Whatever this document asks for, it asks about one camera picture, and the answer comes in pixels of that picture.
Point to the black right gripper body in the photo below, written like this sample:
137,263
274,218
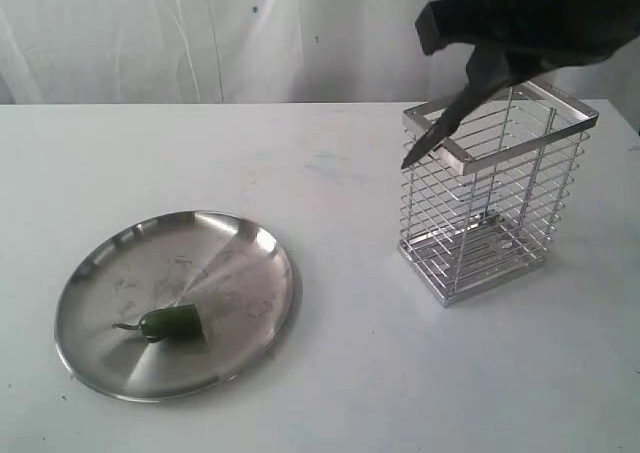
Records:
516,40

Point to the knife with grey handle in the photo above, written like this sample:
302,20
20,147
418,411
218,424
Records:
450,115

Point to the round stainless steel plate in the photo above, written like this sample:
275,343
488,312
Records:
240,277

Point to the metal wire utensil holder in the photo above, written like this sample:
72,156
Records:
482,208

